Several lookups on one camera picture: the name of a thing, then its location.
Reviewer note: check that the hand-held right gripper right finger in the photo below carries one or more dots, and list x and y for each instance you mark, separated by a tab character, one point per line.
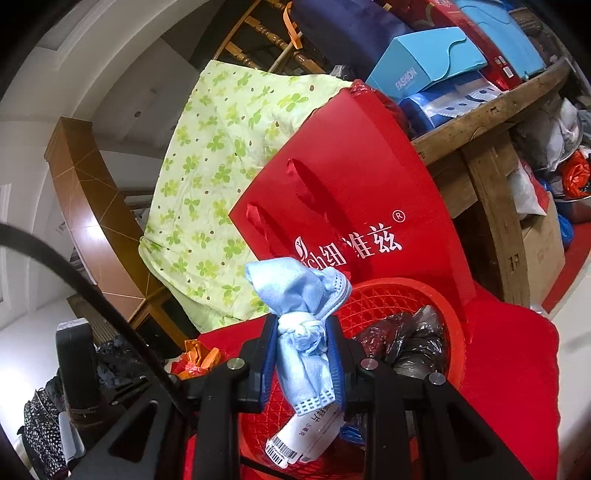
336	369

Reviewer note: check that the red cloth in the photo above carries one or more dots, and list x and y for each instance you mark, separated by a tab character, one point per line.
508	369

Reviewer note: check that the wooden column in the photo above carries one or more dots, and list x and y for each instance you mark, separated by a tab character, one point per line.
92	221

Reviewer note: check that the red paper bag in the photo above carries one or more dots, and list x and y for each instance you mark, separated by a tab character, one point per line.
369	194

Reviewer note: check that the orange red plastic bag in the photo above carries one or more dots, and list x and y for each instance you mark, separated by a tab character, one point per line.
198	360

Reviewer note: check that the black plastic bag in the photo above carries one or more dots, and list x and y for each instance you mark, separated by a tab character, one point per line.
411	341

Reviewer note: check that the brown cardboard box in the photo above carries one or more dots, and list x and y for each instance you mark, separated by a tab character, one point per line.
545	249

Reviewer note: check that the flat light blue box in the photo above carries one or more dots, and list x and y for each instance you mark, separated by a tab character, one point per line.
503	32

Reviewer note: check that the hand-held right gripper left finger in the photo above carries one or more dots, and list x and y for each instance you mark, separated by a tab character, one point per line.
270	369

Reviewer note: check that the black jacket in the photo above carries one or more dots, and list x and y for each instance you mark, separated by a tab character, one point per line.
120	360

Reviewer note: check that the small orange and white carton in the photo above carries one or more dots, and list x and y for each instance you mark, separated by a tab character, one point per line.
309	434

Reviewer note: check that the metal basin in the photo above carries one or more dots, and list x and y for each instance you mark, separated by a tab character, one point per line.
575	207

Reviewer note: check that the blue and white patterned package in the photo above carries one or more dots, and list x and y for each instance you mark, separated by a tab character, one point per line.
452	104

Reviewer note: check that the orange plastic bag in basin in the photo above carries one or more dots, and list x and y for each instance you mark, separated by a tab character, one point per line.
577	173

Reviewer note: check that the green floral quilt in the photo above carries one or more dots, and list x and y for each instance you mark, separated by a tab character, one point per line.
212	184

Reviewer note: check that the red plastic basket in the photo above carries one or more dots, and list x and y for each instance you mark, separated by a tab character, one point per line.
397	295

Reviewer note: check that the light blue face mask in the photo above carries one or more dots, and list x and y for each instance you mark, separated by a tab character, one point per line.
295	295

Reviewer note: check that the light blue cardboard box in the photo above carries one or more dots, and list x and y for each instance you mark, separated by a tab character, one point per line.
425	60

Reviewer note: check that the dark floral cloth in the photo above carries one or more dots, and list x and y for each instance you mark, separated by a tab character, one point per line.
41	429

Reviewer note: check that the red gift box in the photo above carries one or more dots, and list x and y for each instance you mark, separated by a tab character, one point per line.
485	41

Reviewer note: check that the wooden stair railing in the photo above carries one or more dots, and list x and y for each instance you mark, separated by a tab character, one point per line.
263	37

